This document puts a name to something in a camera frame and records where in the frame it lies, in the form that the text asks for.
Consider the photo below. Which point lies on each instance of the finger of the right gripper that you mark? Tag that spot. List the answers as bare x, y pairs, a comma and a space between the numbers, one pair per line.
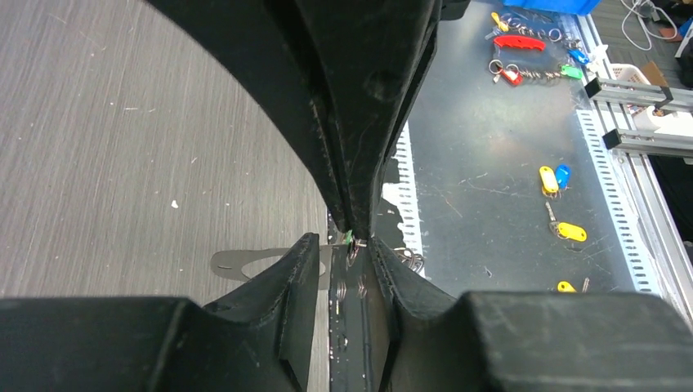
372, 55
266, 46

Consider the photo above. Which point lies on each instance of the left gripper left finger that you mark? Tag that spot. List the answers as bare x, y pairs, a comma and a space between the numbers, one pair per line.
256, 338

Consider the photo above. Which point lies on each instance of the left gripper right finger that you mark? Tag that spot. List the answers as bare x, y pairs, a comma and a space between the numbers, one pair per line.
526, 341

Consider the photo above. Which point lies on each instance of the yellow key tag tray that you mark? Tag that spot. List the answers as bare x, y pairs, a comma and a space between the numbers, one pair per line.
564, 286
564, 230

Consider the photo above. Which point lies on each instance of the red key tag on tray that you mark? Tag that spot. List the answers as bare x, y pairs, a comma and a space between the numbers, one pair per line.
510, 73

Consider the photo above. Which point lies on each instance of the yellow key tag on tray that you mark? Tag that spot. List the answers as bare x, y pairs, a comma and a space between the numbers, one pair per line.
550, 186

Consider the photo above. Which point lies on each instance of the green key tag on tray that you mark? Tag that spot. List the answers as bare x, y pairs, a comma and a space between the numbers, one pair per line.
570, 71

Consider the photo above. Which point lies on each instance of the blue plastic bin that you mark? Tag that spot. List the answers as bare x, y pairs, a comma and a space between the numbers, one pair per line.
571, 7

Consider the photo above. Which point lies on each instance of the small white basket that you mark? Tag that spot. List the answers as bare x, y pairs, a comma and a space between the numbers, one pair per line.
628, 73

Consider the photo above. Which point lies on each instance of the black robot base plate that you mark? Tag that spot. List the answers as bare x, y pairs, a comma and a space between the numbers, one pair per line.
363, 331

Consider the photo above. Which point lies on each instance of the white slotted cable duct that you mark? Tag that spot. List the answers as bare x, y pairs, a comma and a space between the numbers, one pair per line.
399, 223

